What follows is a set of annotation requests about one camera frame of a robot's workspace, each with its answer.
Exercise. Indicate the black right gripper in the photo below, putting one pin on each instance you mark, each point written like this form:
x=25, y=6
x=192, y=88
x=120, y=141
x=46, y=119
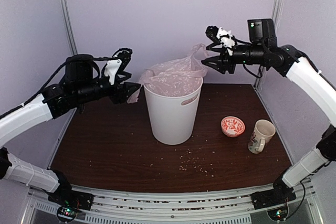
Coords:
x=222, y=62

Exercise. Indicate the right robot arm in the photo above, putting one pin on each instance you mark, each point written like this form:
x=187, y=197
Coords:
x=298, y=69

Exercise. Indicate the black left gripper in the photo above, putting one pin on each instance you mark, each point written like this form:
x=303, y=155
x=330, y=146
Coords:
x=120, y=94

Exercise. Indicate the cream patterned ceramic mug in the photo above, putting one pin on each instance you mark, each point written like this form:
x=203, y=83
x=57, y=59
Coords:
x=263, y=132

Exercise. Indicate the translucent pink plastic bag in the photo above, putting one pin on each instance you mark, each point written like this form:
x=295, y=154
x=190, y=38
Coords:
x=176, y=78

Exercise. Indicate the left aluminium frame post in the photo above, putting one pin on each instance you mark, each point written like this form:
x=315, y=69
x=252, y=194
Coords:
x=68, y=27

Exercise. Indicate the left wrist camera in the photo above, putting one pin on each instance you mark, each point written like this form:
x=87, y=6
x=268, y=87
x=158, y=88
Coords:
x=117, y=63

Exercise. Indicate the front aluminium rail base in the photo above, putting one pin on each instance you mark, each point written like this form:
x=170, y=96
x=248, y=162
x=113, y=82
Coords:
x=226, y=206

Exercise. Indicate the red patterned ceramic bowl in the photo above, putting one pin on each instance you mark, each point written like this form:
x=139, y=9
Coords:
x=232, y=126

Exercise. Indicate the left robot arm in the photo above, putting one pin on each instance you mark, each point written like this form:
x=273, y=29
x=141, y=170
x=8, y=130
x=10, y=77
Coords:
x=80, y=79

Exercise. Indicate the white plastic trash bin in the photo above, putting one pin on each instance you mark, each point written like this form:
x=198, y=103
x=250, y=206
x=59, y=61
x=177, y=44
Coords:
x=172, y=118

